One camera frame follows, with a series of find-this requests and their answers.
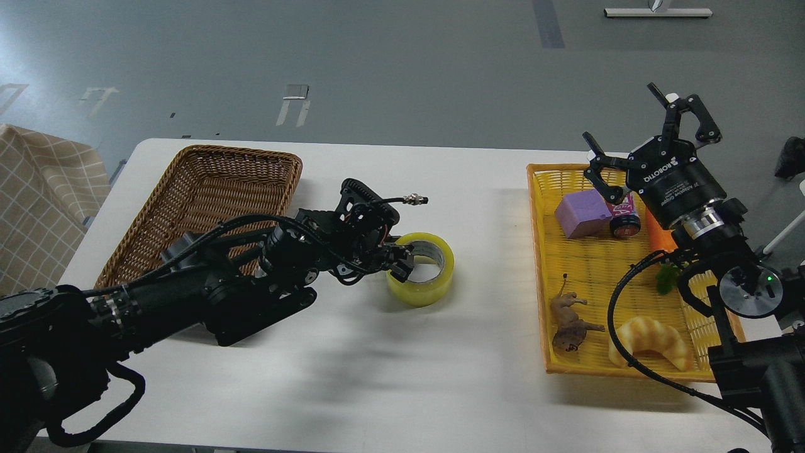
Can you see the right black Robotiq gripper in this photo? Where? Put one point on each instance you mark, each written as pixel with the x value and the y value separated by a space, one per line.
pixel 668 176

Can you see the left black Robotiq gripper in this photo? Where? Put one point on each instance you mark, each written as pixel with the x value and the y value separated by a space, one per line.
pixel 355 245

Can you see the yellow tape roll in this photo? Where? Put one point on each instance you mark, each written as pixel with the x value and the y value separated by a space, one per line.
pixel 426 248

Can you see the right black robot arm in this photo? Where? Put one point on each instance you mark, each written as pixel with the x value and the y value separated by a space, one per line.
pixel 758 312

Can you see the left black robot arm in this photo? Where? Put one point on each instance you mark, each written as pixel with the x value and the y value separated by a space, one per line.
pixel 63 348

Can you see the small pink can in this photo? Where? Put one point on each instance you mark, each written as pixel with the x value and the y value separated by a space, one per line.
pixel 625 221

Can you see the orange toy carrot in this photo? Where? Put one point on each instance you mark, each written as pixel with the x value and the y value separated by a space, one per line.
pixel 660 239

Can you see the purple foam block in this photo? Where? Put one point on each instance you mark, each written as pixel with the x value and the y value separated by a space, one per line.
pixel 582 213

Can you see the black object at right edge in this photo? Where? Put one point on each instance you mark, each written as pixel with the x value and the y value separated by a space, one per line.
pixel 790 162

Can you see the yellow plastic basket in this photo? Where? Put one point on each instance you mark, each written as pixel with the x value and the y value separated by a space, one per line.
pixel 592 266

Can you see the toy croissant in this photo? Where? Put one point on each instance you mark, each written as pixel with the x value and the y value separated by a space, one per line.
pixel 644 334

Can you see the brown wicker basket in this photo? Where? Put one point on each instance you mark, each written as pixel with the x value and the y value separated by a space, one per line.
pixel 204 185

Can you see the brown toy animal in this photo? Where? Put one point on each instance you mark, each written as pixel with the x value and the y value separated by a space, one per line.
pixel 571 329

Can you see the beige checked cloth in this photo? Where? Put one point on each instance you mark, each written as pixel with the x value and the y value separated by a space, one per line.
pixel 49 187

